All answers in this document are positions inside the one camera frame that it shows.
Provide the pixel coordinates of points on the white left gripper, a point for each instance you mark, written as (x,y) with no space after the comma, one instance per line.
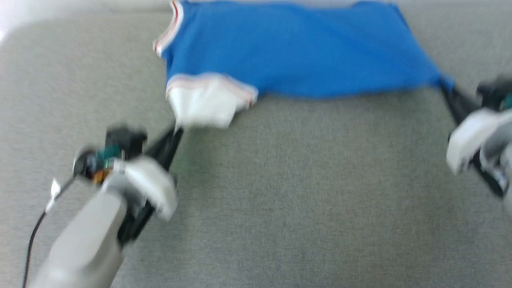
(150,184)

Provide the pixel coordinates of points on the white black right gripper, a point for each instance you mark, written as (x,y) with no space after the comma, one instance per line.
(470,136)

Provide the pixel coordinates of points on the blue garment with white trim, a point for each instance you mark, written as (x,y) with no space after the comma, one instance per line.
(296,48)

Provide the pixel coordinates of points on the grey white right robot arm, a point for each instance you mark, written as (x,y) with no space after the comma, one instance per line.
(500,156)

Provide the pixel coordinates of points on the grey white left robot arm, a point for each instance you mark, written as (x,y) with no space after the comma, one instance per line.
(84,244)

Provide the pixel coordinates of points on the grey fabric sofa surface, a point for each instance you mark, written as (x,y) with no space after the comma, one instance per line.
(288,192)

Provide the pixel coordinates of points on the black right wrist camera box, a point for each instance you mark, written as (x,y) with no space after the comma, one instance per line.
(496,92)

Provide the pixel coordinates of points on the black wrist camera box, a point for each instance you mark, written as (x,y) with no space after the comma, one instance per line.
(124,142)
(496,92)

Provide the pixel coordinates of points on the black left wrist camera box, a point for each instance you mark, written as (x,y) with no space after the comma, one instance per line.
(124,142)

